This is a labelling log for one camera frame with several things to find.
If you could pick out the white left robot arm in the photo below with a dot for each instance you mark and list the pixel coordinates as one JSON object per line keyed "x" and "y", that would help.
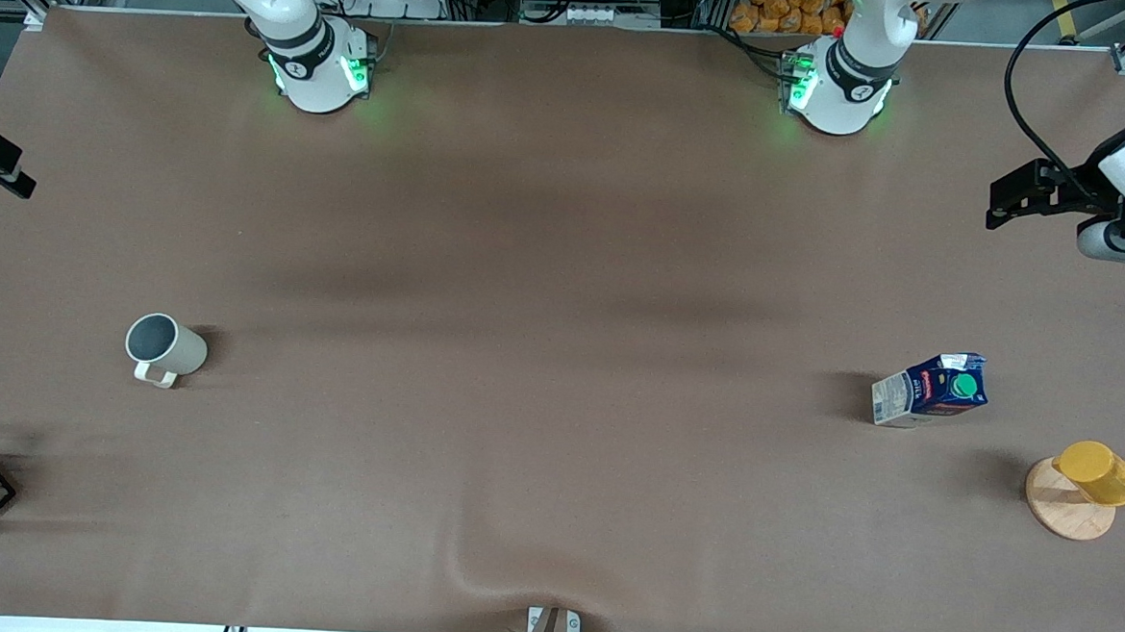
{"x": 839, "y": 85}

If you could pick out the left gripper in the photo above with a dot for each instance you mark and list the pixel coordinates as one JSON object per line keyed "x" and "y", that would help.
{"x": 1081, "y": 191}

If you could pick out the cream ceramic mug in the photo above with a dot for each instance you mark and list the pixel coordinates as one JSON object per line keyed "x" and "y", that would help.
{"x": 180, "y": 349}

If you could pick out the blue milk carton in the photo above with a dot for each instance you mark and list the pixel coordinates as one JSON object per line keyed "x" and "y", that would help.
{"x": 934, "y": 393}

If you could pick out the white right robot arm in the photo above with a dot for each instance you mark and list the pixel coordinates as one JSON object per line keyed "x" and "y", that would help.
{"x": 311, "y": 62}

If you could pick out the brown table mat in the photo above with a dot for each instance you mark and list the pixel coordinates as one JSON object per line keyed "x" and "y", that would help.
{"x": 563, "y": 306}

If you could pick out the long white power strip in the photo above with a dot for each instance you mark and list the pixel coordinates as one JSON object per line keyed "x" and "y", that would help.
{"x": 612, "y": 15}

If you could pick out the yellow plastic cup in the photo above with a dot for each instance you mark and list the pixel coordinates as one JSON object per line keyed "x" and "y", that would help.
{"x": 1098, "y": 474}

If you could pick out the wooden mug stand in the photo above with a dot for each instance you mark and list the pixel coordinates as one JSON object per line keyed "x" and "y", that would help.
{"x": 1067, "y": 516}

